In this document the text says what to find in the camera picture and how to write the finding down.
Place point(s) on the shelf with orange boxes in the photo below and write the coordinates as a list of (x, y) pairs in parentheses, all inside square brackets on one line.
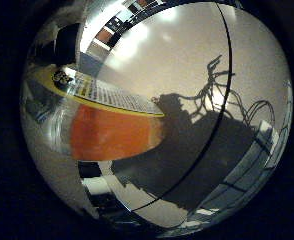
[(110, 31)]

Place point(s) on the clear spray bottle orange liquid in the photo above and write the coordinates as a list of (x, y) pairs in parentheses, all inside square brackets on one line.
[(113, 133)]

